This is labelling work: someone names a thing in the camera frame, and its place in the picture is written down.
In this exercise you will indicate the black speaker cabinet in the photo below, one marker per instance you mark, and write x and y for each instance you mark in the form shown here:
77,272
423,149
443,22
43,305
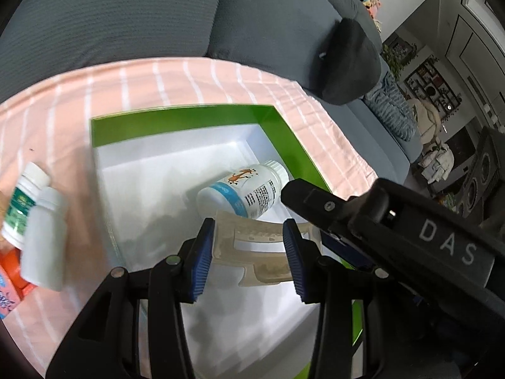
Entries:
485,166

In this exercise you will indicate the blue knit pillow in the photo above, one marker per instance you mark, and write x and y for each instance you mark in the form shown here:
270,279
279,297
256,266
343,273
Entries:
390,106

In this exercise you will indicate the white coat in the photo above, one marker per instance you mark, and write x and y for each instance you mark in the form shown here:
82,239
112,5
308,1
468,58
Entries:
438,162

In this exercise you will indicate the black cushion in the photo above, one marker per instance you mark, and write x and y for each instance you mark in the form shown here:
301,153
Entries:
351,63

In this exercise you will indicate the dark wall shelf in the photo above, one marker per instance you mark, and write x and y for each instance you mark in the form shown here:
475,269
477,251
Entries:
430,83

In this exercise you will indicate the pink bottle orange cap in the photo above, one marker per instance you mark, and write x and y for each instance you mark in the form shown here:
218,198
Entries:
12,272

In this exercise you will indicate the green houseplant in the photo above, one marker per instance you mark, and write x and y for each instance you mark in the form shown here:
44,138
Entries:
394,61

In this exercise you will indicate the white bottle blue label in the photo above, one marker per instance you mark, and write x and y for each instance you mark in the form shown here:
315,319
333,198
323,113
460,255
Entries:
236,193

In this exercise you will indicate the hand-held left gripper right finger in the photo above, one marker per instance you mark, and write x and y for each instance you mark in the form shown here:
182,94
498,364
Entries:
294,260

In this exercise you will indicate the white bottle green label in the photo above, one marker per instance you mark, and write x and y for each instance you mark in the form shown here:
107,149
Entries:
19,213

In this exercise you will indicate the plain white bottle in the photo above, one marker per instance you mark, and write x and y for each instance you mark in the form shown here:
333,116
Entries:
41,244

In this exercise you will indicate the grey sofa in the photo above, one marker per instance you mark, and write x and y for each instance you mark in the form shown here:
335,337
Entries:
118,15

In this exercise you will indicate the colourful snack packets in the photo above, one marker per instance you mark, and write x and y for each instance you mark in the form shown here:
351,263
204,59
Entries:
451,203

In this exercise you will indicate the white panelled door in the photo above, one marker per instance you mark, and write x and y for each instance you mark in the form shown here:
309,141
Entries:
473,39

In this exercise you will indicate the beige hair claw clip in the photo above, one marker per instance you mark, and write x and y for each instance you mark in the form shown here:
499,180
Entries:
272,272

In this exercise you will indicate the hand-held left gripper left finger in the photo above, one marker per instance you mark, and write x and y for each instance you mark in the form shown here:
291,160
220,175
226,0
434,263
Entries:
201,260

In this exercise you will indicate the pink striped blanket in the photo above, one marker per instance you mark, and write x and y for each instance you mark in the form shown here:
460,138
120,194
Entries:
158,83

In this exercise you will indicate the beige coat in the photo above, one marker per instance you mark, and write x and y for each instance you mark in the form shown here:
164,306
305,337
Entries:
428,120

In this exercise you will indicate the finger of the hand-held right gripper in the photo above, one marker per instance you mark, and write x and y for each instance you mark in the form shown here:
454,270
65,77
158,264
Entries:
315,205
347,250

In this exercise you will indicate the green cardboard box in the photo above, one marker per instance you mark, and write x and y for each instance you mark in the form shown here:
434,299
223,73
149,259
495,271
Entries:
177,173

